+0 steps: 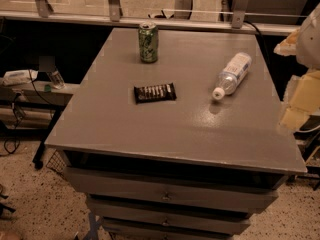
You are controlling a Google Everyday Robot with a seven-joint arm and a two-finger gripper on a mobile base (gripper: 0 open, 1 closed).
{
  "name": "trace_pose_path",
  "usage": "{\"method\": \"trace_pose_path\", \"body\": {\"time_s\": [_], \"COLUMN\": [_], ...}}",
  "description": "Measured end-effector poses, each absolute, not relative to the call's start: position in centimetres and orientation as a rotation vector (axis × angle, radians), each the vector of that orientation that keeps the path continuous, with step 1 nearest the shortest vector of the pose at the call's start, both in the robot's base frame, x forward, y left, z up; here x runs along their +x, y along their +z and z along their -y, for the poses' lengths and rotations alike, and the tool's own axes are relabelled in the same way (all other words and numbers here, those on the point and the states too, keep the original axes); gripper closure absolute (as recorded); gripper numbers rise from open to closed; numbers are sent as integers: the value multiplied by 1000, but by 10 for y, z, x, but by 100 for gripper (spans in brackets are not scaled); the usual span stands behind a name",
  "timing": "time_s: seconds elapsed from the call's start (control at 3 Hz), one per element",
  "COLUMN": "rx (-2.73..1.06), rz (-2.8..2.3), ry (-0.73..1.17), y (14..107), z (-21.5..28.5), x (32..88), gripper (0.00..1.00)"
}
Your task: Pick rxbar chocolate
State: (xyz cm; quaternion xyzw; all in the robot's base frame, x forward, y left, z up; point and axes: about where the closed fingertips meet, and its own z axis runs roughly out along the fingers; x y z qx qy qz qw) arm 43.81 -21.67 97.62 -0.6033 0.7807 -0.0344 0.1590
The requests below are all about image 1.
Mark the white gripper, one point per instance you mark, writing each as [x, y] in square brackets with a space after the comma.
[310, 42]

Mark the black rxbar chocolate bar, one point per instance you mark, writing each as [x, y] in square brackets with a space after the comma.
[155, 93]

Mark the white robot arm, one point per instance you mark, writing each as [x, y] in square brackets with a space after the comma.
[307, 49]

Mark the clear plastic water bottle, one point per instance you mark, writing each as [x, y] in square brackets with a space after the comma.
[231, 76]

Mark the grey drawer cabinet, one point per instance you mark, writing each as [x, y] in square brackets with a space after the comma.
[194, 168]

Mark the green soda can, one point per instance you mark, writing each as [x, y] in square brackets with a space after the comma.
[148, 42]

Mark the small background water bottle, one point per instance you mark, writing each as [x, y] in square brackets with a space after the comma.
[56, 79]

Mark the low side bench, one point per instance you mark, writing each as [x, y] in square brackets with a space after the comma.
[36, 97]

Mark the white wipes pack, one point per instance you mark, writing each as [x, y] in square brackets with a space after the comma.
[19, 77]

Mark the metal window rail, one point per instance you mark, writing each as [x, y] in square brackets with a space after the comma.
[167, 14]

